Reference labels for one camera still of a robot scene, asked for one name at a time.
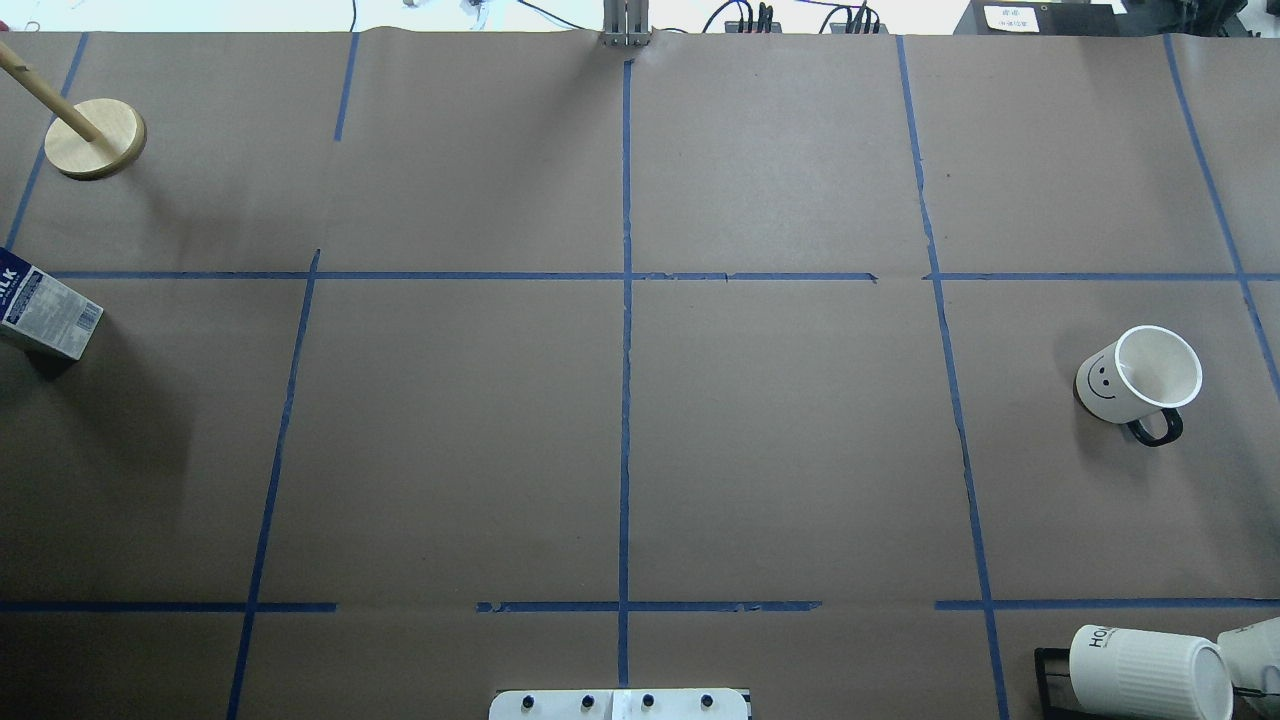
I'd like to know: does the aluminium camera post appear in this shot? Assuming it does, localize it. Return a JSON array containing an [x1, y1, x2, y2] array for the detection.
[[599, 0, 653, 47]]

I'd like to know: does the white ribbed HOME mug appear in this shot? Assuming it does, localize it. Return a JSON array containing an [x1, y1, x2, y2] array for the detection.
[[1068, 624, 1234, 719]]

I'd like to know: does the wooden mug tree stand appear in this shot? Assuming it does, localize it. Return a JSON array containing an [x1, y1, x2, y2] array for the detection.
[[1, 44, 148, 181]]

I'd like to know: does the white smiley face mug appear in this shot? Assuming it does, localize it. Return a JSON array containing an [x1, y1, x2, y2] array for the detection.
[[1074, 325, 1203, 448]]

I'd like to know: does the black wire mug rack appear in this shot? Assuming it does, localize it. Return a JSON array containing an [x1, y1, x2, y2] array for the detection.
[[1033, 647, 1091, 719]]

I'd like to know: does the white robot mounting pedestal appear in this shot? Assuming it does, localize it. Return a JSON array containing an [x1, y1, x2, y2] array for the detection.
[[488, 687, 753, 719]]

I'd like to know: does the blue milk carton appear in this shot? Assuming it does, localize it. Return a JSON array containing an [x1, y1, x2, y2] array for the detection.
[[1, 249, 102, 363]]

